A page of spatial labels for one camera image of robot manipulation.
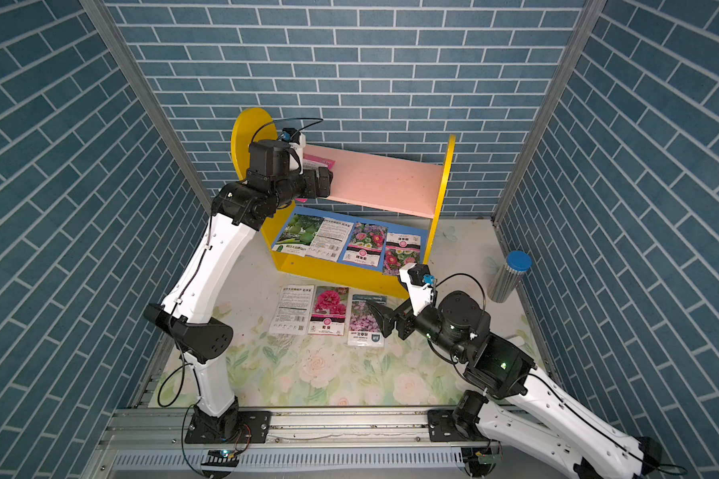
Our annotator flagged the pink-bordered seed packet back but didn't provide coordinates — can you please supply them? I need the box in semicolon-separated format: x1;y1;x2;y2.
302;154;335;170

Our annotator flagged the purple flower seed packet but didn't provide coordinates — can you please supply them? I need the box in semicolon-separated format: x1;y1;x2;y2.
348;295;387;348

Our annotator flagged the hollyhock magenta flower packet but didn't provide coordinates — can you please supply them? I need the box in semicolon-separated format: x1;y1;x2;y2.
308;285;350;336

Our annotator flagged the small chrysanthemum seed packet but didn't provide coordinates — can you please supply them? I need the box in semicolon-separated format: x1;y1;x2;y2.
381;233;421;277

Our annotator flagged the chrysanthemum packet pink band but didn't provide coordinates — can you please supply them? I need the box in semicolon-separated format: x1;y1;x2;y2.
342;223;387;269

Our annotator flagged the white text seed packet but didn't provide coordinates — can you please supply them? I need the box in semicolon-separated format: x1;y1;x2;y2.
269;285;316;336

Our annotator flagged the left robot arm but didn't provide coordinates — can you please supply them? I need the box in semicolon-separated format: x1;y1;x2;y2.
144;135;334;440

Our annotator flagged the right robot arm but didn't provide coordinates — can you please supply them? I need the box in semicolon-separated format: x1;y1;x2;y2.
367;291;671;478

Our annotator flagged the green gourd seed packet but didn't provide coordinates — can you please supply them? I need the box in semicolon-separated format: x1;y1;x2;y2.
272;214;325;257

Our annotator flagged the white text packet lower shelf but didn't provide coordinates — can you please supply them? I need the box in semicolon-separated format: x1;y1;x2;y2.
306;218;354;263

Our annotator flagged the yellow wooden shelf unit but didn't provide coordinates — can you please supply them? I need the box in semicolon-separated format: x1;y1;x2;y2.
230;107;457;303

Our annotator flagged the silver canister blue lid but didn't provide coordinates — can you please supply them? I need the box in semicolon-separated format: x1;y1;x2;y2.
487;251;532;303

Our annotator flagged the floral table mat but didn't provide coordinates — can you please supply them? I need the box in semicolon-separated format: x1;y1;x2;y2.
214;219;542;408

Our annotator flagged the right circuit board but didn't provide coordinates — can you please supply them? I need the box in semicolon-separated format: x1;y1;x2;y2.
465;450;503;468

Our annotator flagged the circuit board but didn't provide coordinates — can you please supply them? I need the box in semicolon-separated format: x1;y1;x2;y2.
201;449;240;470
465;450;503;468

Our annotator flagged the left circuit board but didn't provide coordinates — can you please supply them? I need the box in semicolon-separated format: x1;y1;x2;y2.
201;449;240;470

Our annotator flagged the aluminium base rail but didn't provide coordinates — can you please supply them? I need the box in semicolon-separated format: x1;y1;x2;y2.
83;404;606;479

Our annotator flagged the left corner aluminium post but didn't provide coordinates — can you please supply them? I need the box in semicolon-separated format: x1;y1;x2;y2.
79;0;211;217

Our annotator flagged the corner aluminium post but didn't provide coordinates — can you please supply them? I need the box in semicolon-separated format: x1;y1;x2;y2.
493;0;606;229
79;0;211;217

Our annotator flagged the right corner aluminium post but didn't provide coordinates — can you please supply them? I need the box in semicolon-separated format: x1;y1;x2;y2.
493;0;606;229

